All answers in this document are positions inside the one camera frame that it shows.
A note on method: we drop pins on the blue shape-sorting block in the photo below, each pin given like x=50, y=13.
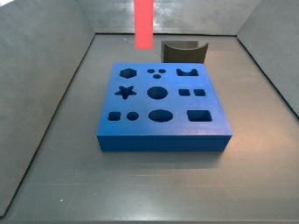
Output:
x=162, y=108

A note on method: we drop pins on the dark curved holder piece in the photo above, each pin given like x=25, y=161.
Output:
x=183, y=51

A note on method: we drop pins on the red rectangular peg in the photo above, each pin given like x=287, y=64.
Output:
x=145, y=12

